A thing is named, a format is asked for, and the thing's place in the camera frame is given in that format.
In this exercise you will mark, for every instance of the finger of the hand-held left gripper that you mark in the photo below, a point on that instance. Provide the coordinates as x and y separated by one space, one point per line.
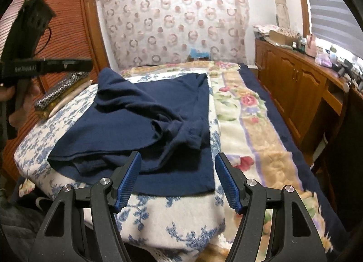
68 65

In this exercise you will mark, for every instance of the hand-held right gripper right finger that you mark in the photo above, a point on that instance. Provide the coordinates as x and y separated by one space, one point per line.
228 185

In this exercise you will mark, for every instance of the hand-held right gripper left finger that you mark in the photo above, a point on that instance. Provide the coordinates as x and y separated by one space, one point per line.
129 182

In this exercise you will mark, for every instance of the navy t-shirt with orange print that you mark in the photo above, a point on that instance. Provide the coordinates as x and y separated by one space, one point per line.
156 103

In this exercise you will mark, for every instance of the person's left hand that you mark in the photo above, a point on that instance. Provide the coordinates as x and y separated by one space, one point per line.
29 96

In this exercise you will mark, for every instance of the sequined cushion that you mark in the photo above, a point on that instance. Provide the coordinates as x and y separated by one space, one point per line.
56 94

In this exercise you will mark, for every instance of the wooden louvered wardrobe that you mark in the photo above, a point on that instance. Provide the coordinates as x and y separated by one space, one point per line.
65 24

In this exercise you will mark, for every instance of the white blanket with blue flowers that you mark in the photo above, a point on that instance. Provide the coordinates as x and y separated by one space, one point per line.
170 213

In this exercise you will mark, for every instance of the floral blanket bed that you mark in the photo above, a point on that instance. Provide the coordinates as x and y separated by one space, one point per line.
255 137

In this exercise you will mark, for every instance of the navy bed sheet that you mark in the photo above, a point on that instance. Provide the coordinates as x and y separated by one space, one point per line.
286 126

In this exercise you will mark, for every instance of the circle-patterned headboard cloth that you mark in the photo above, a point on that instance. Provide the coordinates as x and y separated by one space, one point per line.
170 24

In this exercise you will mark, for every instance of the dark grey cloth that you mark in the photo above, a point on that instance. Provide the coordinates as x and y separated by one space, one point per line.
17 222

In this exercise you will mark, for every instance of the wooden sideboard cabinet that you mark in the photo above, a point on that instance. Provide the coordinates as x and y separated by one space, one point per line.
292 75

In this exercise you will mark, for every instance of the small blue item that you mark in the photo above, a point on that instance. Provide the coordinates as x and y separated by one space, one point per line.
197 53

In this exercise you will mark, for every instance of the cardboard box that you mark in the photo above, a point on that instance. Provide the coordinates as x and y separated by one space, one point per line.
278 38

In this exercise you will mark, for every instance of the floral printed cloth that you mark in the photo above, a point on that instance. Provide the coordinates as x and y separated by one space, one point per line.
263 31

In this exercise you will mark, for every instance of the purple plastic bag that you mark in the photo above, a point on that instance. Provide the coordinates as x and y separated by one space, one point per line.
324 59

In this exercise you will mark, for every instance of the pink bag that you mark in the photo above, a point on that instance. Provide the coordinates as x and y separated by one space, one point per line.
311 46

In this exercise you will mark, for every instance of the black gadget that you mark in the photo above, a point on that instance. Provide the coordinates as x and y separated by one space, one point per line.
348 72

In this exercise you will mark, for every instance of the grey window blind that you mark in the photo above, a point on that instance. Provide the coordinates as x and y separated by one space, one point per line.
326 9

